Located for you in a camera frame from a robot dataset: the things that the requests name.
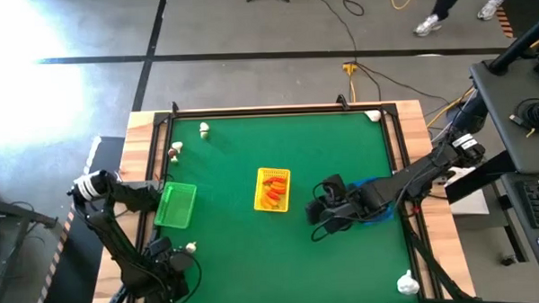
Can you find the black round pole base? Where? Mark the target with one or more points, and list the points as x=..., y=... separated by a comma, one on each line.
x=468, y=113

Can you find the white box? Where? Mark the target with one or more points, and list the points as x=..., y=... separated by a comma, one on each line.
x=471, y=204

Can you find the grey keyboard shelf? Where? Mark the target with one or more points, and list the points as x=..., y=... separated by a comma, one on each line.
x=524, y=241

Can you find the green plastic basket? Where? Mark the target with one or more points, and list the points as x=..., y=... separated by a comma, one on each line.
x=176, y=206

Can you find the yellow power plug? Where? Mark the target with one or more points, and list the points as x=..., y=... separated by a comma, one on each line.
x=349, y=68

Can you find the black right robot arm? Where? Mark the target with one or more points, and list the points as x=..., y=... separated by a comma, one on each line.
x=414, y=178

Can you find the black equipment stand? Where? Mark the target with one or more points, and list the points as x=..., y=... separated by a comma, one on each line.
x=20, y=212

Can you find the green table mat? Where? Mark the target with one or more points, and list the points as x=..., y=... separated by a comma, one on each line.
x=255, y=269

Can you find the red chili pepper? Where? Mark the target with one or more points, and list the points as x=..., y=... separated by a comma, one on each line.
x=273, y=196
x=280, y=191
x=275, y=180

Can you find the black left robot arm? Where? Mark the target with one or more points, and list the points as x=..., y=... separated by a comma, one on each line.
x=115, y=247

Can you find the yellow plastic basket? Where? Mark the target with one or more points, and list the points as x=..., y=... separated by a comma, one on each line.
x=259, y=176

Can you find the large white garlic bulb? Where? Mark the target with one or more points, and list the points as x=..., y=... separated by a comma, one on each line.
x=407, y=283

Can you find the black caster wheel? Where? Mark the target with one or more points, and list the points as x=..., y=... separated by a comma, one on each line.
x=509, y=260

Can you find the grey cart top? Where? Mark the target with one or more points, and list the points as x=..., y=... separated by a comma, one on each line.
x=507, y=129

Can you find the blue plastic basket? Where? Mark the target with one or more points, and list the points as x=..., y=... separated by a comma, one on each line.
x=384, y=216

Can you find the green capped mushroom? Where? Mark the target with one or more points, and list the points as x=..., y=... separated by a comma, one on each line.
x=174, y=159
x=204, y=135

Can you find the black frame clamp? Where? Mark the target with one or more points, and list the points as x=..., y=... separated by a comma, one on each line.
x=174, y=107
x=342, y=101

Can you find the black cart pole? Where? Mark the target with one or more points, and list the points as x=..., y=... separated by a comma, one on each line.
x=522, y=41

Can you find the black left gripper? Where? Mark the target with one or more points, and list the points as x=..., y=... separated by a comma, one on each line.
x=179, y=261

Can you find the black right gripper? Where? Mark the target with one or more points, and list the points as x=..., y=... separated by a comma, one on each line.
x=334, y=207

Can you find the brown capped mushroom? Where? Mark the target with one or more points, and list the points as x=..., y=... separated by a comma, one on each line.
x=172, y=152

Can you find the black cart beam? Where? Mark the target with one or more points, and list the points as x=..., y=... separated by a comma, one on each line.
x=486, y=175

